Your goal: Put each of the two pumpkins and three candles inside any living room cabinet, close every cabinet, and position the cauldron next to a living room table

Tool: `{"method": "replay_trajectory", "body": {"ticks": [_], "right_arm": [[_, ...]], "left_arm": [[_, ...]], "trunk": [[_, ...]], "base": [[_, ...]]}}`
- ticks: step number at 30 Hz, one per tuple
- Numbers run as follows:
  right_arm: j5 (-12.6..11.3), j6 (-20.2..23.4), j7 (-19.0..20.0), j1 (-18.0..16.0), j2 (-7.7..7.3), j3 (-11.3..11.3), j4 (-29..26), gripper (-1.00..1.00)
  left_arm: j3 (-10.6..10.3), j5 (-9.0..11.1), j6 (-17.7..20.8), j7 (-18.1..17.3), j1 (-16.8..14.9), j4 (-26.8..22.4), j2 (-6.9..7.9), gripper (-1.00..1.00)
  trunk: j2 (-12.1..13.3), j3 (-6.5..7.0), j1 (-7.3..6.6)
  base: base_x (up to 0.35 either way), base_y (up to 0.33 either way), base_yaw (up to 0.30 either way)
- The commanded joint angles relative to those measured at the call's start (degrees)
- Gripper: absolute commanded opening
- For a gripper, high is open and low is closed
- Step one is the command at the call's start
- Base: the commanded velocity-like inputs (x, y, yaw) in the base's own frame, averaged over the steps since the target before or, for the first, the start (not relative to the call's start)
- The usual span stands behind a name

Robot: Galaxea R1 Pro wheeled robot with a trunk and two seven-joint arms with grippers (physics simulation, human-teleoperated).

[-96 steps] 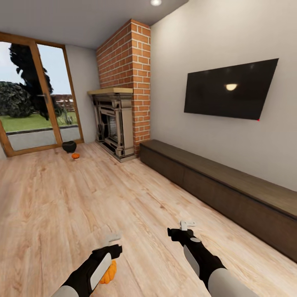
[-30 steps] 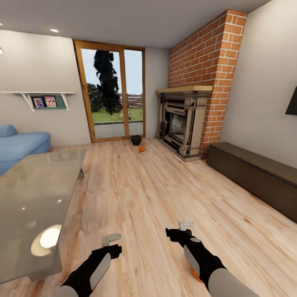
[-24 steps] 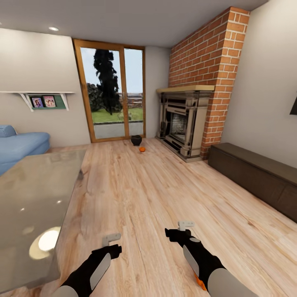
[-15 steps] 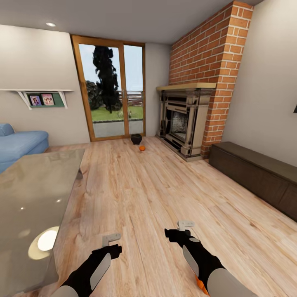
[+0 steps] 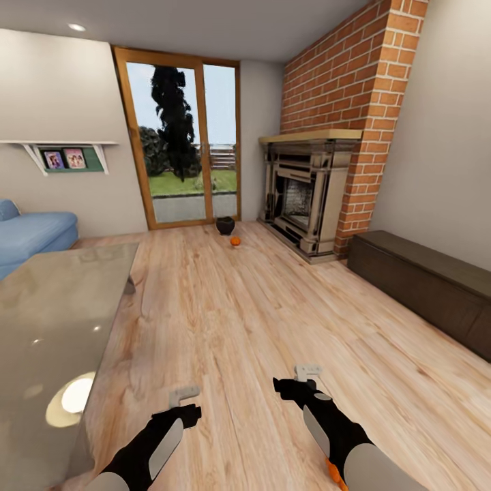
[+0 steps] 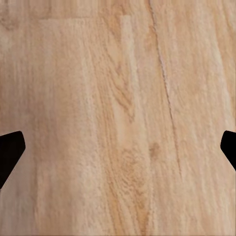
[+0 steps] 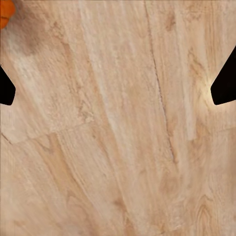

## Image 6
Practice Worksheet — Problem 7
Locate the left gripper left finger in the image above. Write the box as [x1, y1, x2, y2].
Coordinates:
[0, 131, 26, 190]

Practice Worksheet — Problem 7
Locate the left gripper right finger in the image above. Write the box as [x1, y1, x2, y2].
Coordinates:
[220, 130, 236, 170]

